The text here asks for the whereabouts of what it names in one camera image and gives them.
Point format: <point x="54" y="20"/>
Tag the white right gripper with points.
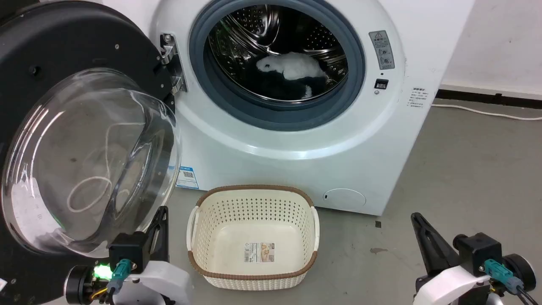
<point x="453" y="286"/>

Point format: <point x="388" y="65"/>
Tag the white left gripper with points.
<point x="165" y="281"/>

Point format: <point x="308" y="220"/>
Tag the black washer door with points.
<point x="63" y="38"/>

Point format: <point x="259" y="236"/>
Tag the white front-load washing machine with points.
<point x="296" y="169"/>

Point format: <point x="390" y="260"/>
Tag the black door latch slot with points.
<point x="381" y="84"/>

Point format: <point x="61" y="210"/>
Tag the metal door hinge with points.
<point x="174" y="59"/>

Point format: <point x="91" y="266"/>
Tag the stainless steel washer drum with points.
<point x="254" y="34"/>

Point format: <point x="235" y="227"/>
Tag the blue energy label sticker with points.
<point x="186" y="178"/>

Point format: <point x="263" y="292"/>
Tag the paper product label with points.
<point x="259" y="253"/>

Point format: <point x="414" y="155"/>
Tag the round filter cover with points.
<point x="345" y="198"/>

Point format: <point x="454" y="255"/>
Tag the cream laundry basket brown rim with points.
<point x="254" y="277"/>

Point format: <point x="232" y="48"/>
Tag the white text sticker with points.
<point x="418" y="98"/>

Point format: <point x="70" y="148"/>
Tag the black baseboard strip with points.
<point x="487" y="98"/>

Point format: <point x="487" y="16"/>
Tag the dark garment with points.
<point x="271" y="87"/>

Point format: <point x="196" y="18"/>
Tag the grey warning sticker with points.
<point x="382" y="50"/>

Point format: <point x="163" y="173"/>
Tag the white fluffy garment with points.
<point x="296" y="65"/>

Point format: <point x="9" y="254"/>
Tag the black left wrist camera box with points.
<point x="127" y="250"/>

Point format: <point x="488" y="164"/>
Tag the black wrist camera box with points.
<point x="478" y="250"/>
<point x="127" y="250"/>

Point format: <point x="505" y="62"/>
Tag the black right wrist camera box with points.
<point x="478" y="250"/>

